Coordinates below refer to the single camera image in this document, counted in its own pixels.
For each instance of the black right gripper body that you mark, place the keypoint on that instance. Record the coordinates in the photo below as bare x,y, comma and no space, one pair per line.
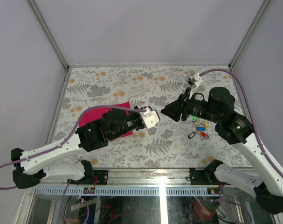
192,106

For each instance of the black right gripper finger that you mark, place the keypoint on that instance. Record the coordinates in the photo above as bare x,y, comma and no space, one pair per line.
173,115
174,107

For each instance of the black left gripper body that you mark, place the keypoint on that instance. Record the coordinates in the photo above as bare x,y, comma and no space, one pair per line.
133,122

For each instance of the green key tag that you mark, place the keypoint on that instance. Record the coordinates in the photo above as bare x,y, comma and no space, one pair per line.
194,118

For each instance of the blue key tag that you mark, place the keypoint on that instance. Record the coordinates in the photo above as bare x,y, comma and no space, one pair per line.
200,128

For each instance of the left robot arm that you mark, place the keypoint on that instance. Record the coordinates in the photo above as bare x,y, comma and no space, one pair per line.
42,164

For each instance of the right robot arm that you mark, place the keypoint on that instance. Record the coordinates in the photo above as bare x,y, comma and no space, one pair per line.
236,130

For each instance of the yellow key tag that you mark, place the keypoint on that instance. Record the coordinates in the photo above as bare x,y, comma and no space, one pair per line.
205,124

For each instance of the black key tag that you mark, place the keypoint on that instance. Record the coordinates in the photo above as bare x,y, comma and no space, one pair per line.
191,135

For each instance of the floral patterned table mat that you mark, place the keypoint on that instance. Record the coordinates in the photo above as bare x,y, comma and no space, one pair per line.
164,146

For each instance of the pink folded cloth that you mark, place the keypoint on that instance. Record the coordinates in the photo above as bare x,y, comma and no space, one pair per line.
97,114

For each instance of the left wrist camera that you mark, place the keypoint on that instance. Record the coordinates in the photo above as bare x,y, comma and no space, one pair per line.
150,117

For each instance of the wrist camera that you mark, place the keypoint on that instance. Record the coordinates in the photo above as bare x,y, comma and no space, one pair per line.
150,117
194,81

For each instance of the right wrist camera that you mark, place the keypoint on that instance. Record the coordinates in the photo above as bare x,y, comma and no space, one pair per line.
194,81

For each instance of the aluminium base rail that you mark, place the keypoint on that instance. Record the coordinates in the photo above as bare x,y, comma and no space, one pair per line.
155,176

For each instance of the white perforated cable duct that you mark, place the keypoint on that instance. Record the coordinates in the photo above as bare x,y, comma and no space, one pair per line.
122,191

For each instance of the left aluminium frame post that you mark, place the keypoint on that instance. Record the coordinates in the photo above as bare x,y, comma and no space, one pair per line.
42,22

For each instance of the aluminium frame post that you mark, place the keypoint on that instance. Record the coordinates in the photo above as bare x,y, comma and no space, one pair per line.
42,22
265,4

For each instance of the right aluminium frame post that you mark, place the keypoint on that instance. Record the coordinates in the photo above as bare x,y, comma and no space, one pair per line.
265,4

